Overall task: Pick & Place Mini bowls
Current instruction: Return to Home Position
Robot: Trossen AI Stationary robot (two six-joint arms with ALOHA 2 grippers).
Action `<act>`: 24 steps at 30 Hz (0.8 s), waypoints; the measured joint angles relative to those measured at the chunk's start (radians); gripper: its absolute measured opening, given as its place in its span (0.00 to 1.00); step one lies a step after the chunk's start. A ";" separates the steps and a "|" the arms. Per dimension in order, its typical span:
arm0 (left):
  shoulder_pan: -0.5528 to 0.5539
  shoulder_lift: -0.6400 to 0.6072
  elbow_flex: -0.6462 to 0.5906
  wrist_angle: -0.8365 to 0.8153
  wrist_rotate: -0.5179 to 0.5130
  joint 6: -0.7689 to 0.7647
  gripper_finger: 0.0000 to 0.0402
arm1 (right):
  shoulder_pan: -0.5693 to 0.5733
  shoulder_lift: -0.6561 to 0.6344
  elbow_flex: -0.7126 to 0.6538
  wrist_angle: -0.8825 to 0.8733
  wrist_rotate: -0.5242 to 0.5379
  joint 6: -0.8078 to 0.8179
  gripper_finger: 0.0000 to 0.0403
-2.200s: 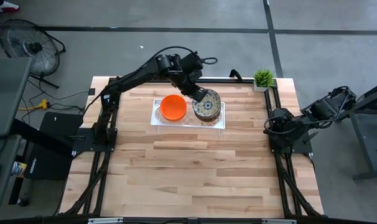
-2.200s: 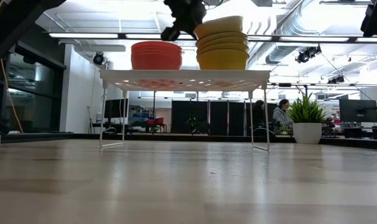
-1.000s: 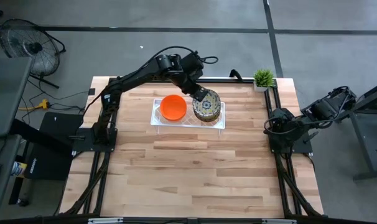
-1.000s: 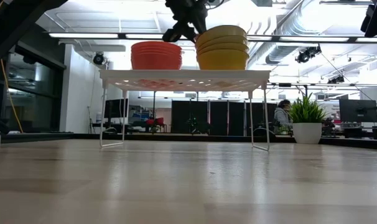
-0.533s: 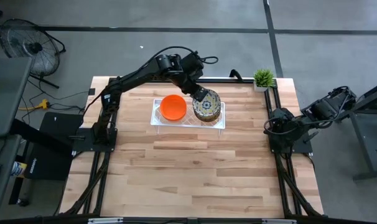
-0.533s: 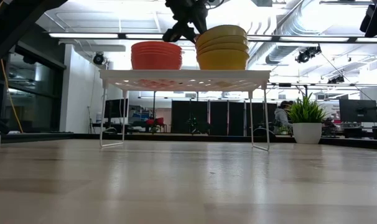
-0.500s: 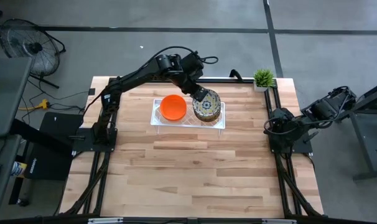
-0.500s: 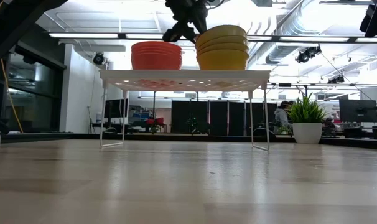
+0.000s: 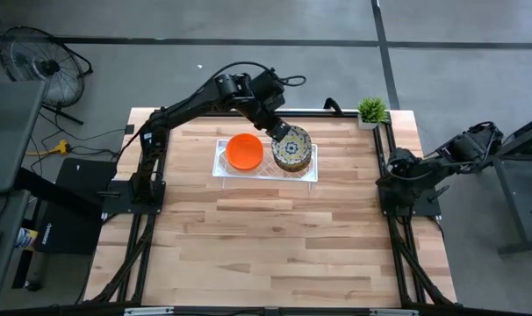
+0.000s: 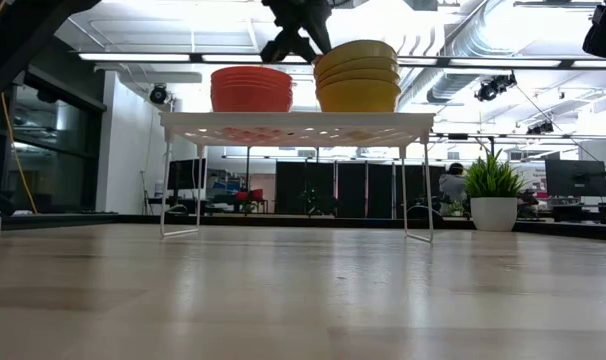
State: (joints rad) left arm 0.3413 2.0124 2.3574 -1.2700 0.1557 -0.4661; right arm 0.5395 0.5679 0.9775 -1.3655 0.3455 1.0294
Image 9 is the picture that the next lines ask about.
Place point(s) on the small black square pad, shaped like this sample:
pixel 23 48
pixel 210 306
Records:
pixel 129 129

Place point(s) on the white grid shelf rack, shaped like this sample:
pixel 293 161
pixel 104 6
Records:
pixel 231 173

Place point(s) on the black frame hook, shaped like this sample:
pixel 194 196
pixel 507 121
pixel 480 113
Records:
pixel 334 106

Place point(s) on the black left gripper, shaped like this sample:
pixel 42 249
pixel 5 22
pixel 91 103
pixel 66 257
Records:
pixel 272 120

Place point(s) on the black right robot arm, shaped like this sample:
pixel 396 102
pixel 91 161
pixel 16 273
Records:
pixel 463 147

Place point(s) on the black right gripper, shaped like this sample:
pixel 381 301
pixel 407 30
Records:
pixel 391 188

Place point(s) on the yellow power plug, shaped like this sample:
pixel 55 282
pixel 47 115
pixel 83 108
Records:
pixel 63 147

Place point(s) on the green artificial plant white pot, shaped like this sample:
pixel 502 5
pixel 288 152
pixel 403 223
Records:
pixel 372 112

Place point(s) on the silver aluminium bar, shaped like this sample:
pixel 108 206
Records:
pixel 393 312
pixel 149 312

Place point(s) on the blue yellow can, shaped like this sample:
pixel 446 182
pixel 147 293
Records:
pixel 26 239

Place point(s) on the grey desk top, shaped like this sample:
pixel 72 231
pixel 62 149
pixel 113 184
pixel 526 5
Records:
pixel 11 136
pixel 5 237

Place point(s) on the black aluminium table frame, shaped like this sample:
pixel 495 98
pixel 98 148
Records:
pixel 345 113

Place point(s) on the grey metal stand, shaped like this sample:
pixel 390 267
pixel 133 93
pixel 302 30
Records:
pixel 509 188

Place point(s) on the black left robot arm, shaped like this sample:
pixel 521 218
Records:
pixel 191 98

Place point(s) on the black computer case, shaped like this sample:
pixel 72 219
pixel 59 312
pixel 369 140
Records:
pixel 64 232

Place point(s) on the black floor fan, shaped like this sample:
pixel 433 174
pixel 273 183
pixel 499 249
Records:
pixel 50 66

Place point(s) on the orange plastic mini bowl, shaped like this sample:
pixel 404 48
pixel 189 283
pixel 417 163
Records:
pixel 244 152

